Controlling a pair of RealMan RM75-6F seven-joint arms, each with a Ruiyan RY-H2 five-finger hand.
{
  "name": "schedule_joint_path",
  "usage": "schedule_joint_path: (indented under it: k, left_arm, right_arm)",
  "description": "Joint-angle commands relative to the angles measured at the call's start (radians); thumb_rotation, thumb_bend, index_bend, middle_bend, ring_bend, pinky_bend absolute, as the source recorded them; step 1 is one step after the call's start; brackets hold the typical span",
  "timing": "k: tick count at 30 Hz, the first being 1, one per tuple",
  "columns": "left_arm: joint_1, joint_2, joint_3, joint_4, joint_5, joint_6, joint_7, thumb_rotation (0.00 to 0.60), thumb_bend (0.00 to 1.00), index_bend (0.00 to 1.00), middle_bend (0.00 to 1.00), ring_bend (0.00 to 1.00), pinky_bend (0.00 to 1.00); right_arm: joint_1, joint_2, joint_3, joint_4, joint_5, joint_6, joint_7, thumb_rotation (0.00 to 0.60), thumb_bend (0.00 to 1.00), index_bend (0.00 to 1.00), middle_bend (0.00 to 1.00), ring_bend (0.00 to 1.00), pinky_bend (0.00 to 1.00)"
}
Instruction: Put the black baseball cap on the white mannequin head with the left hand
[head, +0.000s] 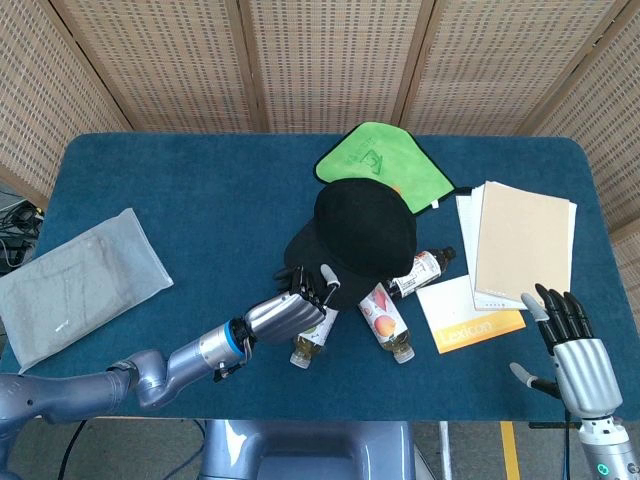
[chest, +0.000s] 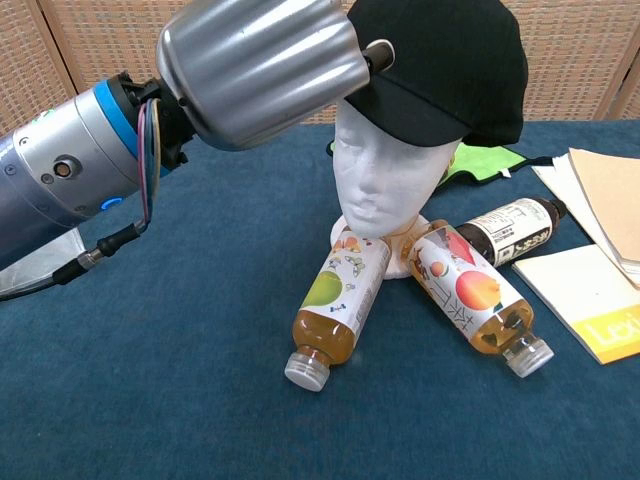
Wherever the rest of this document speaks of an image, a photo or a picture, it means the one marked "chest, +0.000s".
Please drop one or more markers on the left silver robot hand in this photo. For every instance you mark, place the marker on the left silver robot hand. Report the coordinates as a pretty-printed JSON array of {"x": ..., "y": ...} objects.
[{"x": 260, "y": 65}]

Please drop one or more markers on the black baseball cap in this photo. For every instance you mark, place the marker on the black baseball cap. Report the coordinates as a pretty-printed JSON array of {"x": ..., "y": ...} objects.
[{"x": 450, "y": 65}]

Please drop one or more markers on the white foam mannequin head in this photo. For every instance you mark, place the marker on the white foam mannequin head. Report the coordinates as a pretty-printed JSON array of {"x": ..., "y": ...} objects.
[{"x": 375, "y": 165}]

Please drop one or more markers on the green apple tea bottle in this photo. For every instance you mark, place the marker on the green apple tea bottle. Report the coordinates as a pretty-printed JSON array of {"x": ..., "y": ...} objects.
[{"x": 340, "y": 290}]

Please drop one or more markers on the green microfiber cloth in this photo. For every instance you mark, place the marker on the green microfiber cloth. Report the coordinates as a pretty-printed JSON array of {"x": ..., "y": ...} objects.
[{"x": 480, "y": 160}]

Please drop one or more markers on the translucent plastic garment bag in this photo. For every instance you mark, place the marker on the translucent plastic garment bag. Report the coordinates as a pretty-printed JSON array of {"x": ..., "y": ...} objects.
[{"x": 50, "y": 260}]

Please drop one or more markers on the dark tea bottle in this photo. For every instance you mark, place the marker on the dark tea bottle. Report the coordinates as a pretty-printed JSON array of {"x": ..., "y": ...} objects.
[{"x": 505, "y": 230}]

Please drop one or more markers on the peach tea bottle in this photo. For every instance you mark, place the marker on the peach tea bottle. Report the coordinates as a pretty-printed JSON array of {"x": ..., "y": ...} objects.
[{"x": 470, "y": 295}]

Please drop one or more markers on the white paper sheet stack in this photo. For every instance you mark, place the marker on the white paper sheet stack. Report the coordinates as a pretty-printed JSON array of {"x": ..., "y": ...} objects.
[{"x": 555, "y": 180}]

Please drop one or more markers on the tan cover notebook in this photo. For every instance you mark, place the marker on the tan cover notebook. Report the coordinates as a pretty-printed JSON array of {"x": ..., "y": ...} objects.
[{"x": 610, "y": 200}]

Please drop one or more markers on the yellow white Lexicon notepad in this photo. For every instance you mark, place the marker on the yellow white Lexicon notepad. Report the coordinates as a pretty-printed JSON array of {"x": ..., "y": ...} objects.
[{"x": 565, "y": 285}]

